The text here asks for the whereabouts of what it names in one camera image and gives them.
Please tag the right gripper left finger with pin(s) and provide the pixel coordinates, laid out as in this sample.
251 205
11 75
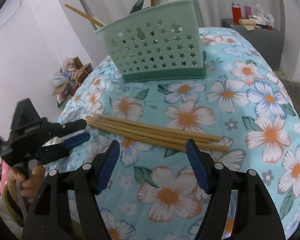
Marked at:
107 167

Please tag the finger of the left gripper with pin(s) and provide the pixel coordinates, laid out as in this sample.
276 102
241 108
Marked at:
77 140

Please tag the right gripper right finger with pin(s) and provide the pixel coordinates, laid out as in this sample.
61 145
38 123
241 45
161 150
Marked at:
200 172

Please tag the wooden chopstick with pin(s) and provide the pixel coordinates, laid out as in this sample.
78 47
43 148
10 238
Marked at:
82 14
209 137
156 131
155 142
92 21
203 146

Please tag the dark green spoon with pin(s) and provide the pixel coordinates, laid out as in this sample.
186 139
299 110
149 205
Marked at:
137 6

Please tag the green fleece sleeve forearm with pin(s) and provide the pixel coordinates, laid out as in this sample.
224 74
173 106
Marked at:
12 207

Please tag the person's left hand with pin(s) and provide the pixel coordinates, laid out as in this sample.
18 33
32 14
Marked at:
29 187

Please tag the red gift bag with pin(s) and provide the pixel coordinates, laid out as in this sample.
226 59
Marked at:
69 90

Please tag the bag of packaged items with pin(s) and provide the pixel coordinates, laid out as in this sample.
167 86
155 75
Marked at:
64 72

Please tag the brown cardboard box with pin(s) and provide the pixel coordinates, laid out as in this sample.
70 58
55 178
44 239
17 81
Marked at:
83 71

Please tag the green plastic utensil basket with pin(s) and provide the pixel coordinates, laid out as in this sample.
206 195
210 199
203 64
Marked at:
157 43

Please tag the dark grey cabinet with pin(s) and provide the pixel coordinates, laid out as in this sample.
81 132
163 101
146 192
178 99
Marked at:
269 43

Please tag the brown paper roll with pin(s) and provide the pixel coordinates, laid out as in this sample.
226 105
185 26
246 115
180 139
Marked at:
249 24

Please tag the red thermos bottle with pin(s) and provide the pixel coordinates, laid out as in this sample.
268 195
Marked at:
236 13

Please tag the clear plastic bag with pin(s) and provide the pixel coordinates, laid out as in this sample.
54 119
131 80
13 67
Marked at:
263 17

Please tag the purple bottle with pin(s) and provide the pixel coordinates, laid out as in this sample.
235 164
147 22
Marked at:
248 12

